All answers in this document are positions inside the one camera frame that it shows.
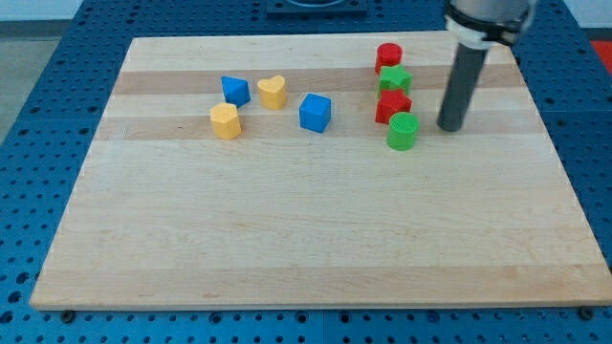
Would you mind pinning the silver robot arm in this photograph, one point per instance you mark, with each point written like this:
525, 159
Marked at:
479, 24

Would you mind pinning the blue cube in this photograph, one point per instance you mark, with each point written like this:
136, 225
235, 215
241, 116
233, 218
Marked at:
315, 113

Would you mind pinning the yellow heart block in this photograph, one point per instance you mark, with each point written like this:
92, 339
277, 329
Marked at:
272, 92

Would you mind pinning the wooden board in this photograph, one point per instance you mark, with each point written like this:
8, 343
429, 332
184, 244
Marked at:
165, 216

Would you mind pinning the yellow pentagon block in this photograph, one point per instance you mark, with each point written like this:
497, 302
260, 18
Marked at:
225, 121

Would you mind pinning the green cylinder block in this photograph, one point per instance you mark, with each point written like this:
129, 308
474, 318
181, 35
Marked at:
403, 128

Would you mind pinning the blue triangular prism block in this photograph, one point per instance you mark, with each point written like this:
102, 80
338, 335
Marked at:
235, 90

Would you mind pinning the red star block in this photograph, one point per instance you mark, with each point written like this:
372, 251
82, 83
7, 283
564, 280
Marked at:
390, 103

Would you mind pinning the green star block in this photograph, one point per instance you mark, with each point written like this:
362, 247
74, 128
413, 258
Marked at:
393, 78

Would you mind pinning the red cylinder block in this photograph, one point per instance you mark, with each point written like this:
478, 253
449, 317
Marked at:
388, 54

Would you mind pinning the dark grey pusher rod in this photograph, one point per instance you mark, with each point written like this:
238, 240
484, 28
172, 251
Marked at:
464, 75

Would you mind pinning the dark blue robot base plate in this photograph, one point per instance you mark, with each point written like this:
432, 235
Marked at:
316, 8

